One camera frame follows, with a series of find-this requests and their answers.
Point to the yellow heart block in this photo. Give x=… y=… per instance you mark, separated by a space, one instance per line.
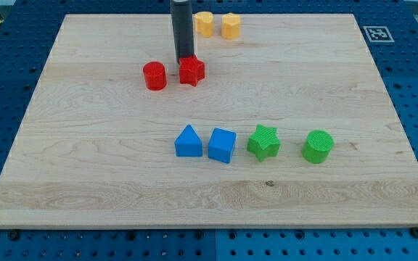
x=204 y=22

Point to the blue cube block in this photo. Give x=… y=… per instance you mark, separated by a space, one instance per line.
x=221 y=145

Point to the blue triangle block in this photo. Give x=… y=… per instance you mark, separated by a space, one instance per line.
x=188 y=143

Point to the green star block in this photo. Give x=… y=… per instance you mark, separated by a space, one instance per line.
x=264 y=142

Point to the red star block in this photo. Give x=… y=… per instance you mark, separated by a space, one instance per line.
x=191 y=70

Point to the red cylinder block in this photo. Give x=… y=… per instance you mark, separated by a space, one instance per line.
x=154 y=76

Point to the light wooden board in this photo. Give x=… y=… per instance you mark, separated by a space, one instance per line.
x=95 y=149

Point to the green cylinder block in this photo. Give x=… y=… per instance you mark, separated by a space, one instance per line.
x=317 y=146

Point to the yellow hexagon block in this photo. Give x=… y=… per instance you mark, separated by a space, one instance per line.
x=231 y=26

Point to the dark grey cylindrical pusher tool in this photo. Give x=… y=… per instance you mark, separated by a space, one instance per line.
x=182 y=24

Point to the white fiducial marker tag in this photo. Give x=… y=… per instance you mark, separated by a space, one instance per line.
x=378 y=34

